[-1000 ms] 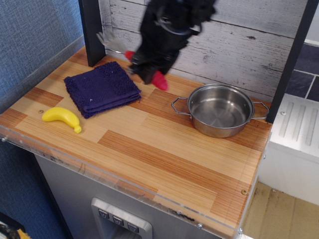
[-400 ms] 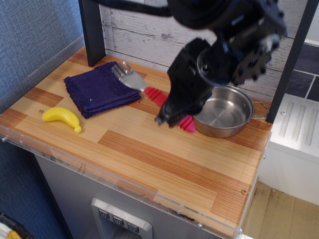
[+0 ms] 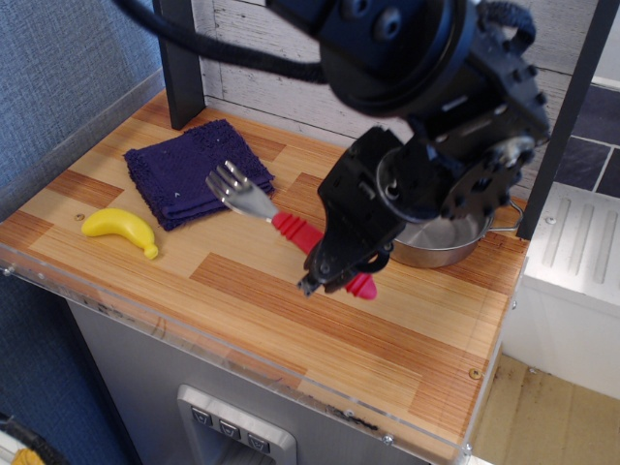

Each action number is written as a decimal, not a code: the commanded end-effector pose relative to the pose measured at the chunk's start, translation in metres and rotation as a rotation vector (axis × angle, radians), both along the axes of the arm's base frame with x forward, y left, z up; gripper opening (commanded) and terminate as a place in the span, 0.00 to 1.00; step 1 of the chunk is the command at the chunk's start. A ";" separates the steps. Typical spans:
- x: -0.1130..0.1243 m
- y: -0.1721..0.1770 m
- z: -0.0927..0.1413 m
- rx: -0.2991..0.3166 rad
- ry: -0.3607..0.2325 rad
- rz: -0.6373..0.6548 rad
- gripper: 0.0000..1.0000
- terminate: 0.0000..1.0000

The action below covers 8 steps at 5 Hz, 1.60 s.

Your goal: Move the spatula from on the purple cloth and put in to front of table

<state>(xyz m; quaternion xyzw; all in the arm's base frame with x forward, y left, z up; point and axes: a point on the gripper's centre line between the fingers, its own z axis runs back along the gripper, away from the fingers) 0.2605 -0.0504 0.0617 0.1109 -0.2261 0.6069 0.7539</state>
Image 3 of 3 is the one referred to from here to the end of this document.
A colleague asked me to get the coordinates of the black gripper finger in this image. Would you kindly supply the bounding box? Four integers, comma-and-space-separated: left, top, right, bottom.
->
297, 274, 323, 296

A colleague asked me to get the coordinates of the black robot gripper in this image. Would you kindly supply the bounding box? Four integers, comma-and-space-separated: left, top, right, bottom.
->
304, 28, 549, 294

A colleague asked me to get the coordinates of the red handled metal fork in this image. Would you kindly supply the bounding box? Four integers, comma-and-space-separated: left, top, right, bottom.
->
204, 160, 378, 301

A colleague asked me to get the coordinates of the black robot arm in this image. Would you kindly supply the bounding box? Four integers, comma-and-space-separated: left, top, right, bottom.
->
270, 1, 549, 295

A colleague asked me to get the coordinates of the purple folded cloth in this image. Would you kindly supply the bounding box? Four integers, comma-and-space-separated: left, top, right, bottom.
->
124, 119, 274, 232

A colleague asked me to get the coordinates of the stainless steel pot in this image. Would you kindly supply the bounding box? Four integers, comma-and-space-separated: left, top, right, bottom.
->
390, 201, 524, 268

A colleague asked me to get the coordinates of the silver cabinet button panel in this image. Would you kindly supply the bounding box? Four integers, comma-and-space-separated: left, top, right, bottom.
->
177, 385, 297, 464

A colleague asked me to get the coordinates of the white ribbed side unit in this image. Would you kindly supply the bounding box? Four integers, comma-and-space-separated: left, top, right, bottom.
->
502, 183, 619, 398

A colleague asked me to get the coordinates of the yellow plastic banana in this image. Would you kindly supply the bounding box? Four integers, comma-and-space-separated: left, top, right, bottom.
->
81, 207, 159, 260

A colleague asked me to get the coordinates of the yellow object at corner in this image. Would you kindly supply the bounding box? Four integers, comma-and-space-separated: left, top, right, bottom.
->
11, 449, 46, 465

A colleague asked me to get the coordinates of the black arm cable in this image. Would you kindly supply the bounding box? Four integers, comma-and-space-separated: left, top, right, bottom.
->
111, 0, 330, 84

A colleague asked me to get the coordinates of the black right post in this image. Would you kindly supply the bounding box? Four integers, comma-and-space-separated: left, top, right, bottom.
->
516, 0, 619, 240

